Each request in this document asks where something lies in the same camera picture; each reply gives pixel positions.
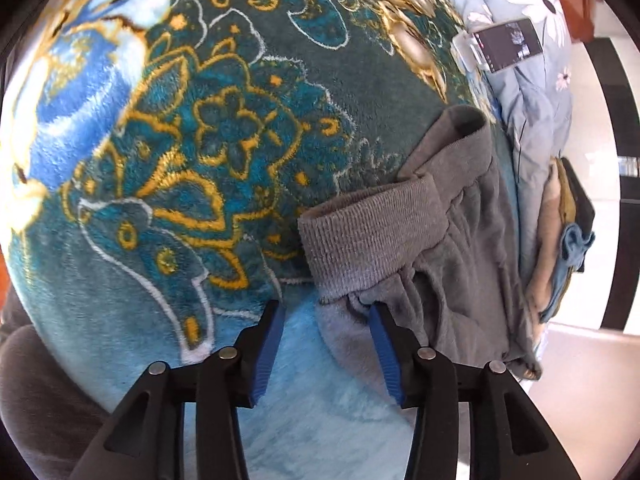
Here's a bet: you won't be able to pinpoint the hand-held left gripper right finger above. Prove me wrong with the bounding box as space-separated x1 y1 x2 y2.
367 304 583 480

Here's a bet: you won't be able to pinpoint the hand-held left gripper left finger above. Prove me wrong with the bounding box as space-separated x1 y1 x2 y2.
67 300 287 480

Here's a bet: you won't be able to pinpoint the grey sweatpants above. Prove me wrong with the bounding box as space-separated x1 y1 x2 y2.
297 105 543 396

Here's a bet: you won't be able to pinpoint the blue floral printed blanket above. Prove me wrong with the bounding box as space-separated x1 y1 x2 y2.
0 0 521 480

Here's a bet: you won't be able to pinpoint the blue folded garment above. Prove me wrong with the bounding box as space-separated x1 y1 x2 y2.
552 225 596 321

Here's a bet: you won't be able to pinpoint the person's dark clothing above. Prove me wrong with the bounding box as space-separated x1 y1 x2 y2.
0 280 116 480

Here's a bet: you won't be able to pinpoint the dark folded garment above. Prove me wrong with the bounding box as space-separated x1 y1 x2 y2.
560 157 596 273

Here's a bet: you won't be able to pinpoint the light blue daisy quilt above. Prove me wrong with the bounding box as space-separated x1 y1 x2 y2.
430 0 573 381

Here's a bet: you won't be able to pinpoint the smartphone in clear case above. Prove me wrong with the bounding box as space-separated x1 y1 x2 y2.
450 17 546 75

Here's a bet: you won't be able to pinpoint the orange wooden headboard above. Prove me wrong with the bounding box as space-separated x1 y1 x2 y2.
550 0 601 43

